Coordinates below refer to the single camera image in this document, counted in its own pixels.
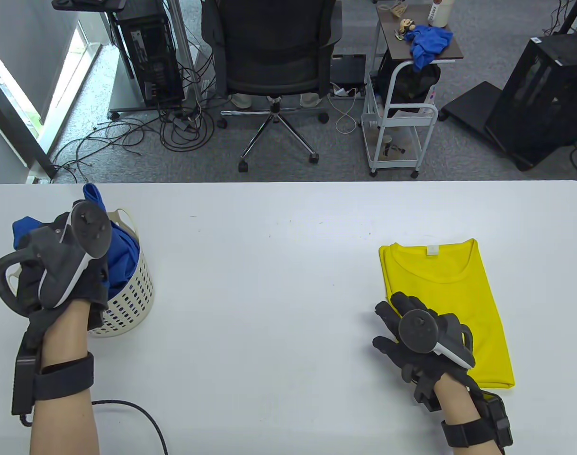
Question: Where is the grey rolling stand base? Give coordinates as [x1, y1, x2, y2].
[108, 62, 194, 120]

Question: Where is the silver metal pole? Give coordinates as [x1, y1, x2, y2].
[164, 0, 197, 102]

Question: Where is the black flat stand base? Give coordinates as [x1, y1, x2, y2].
[438, 81, 502, 140]

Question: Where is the crumpled blue cloth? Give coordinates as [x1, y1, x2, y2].
[409, 25, 455, 73]

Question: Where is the yellow t-shirt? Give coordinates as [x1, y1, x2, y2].
[379, 238, 515, 389]

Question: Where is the white rolling cart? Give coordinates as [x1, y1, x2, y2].
[362, 9, 440, 180]

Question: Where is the black office chair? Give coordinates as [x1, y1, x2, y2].
[201, 0, 343, 173]

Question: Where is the small brown-headed figurine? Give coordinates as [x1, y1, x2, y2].
[395, 18, 418, 41]

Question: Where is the black wrist camera strap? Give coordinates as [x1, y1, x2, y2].
[441, 389, 514, 455]
[11, 327, 95, 422]

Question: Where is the black computer tower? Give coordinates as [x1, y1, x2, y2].
[109, 0, 185, 107]

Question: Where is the bundle of black floor cables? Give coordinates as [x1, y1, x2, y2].
[49, 66, 218, 183]

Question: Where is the large black computer case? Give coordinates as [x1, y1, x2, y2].
[485, 32, 577, 171]

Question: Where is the person's right hand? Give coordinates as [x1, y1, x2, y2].
[373, 291, 476, 413]

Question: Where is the black backpack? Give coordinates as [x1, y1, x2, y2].
[378, 50, 442, 114]

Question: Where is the glass window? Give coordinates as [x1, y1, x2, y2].
[0, 21, 102, 183]

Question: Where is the brown cart top board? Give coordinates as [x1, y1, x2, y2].
[377, 5, 464, 63]

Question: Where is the white bottle with red label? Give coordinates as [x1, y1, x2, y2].
[427, 0, 456, 27]

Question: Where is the black stand shelf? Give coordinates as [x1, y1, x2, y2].
[51, 0, 127, 11]

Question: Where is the white power strip with cable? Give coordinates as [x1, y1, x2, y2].
[330, 82, 361, 134]

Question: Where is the cream perforated laundry basket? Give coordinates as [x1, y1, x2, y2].
[8, 209, 155, 338]

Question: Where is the black stand leg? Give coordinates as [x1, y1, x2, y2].
[544, 0, 577, 36]

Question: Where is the person's right forearm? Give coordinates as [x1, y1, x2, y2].
[431, 372, 488, 455]

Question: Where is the person's left hand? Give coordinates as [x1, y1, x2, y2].
[15, 213, 111, 350]

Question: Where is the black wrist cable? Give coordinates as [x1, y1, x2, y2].
[18, 400, 169, 455]

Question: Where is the black flat box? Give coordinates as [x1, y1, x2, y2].
[330, 54, 368, 87]

